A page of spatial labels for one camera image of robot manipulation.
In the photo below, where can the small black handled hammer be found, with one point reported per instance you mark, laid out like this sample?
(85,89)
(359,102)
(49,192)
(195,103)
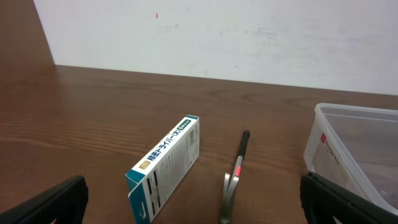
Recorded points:
(231,182)

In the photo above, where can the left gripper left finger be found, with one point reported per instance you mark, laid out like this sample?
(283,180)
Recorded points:
(64,203)

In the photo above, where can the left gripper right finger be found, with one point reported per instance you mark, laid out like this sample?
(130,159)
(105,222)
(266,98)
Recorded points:
(324,201)

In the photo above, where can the clear plastic storage container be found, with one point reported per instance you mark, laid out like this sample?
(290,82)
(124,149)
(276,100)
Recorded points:
(356,148)

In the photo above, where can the blue white screwdriver box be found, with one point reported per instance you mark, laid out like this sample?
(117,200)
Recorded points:
(154,178)

